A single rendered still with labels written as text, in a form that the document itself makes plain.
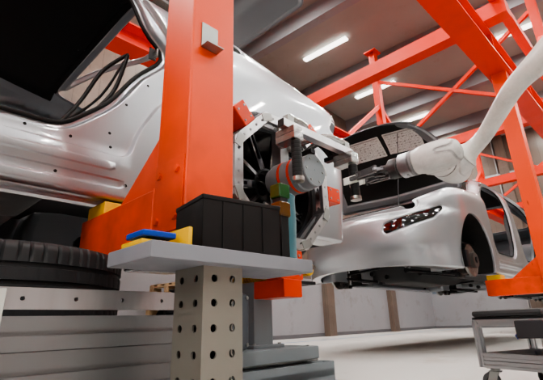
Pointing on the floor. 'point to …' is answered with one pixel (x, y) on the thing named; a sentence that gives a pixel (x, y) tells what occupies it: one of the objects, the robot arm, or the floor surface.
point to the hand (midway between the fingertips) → (353, 181)
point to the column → (207, 324)
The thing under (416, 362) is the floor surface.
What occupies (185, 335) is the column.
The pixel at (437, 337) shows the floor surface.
